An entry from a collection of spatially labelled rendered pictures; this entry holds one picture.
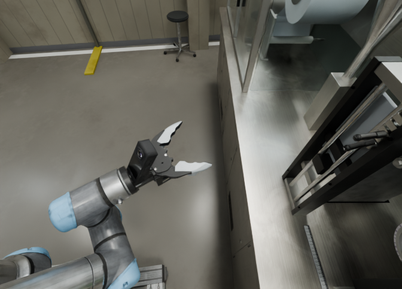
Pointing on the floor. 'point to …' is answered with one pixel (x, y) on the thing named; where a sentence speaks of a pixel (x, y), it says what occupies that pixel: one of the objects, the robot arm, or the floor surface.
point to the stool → (179, 16)
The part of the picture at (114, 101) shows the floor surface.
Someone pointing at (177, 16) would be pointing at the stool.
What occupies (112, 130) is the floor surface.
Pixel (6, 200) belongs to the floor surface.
